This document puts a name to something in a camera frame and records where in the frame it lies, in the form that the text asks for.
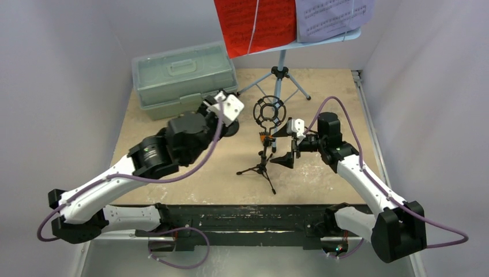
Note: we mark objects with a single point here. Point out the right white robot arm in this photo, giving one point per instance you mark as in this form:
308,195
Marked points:
374,183

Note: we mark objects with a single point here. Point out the black tripod microphone stand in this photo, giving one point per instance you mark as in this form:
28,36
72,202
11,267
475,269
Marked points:
269,113

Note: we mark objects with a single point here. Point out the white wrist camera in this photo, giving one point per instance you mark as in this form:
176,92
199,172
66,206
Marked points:
228,104
295,128

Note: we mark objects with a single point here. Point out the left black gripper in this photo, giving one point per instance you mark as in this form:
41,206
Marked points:
203,108

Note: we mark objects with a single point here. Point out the lavender sheet music page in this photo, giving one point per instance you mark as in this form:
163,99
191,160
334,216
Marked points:
323,19

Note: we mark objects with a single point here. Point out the light blue music stand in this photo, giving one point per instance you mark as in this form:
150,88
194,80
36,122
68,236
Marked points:
280,72

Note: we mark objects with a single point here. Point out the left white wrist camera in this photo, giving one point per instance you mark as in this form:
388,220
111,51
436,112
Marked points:
228,104

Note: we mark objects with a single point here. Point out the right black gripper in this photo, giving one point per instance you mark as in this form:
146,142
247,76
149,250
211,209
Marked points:
295,144

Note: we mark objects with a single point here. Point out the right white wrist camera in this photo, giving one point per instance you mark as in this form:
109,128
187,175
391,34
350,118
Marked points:
295,128

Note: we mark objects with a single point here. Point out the orange black hex key set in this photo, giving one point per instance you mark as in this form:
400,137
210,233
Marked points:
263,135

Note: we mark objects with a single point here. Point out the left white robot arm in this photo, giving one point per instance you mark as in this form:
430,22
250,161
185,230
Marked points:
176,152

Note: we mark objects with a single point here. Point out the grey-green plastic toolbox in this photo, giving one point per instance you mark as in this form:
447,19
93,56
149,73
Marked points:
175,81

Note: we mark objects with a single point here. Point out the red sheet music page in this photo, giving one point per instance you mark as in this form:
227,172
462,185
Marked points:
249,26

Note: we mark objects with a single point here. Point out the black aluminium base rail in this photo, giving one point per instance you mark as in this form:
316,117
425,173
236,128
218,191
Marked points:
248,225

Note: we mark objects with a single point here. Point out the black round-base microphone stand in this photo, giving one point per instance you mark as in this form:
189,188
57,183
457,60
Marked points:
234,127

